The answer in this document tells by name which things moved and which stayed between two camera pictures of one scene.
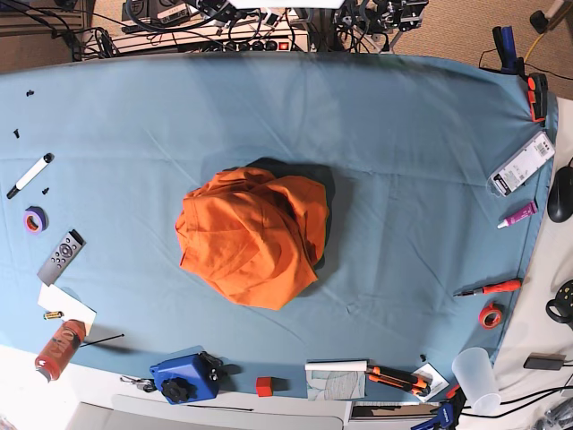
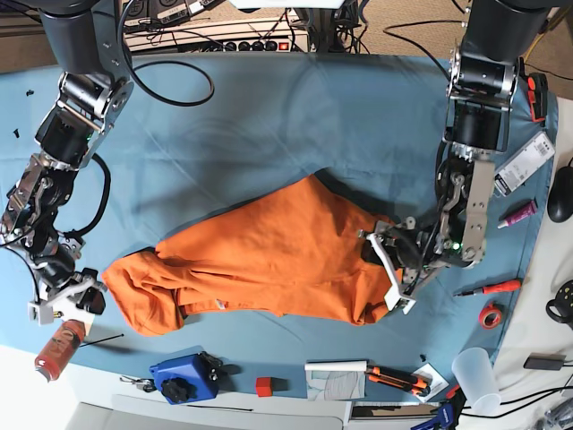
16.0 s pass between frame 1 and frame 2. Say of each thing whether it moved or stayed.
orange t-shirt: moved
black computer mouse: stayed
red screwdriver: stayed
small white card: stayed
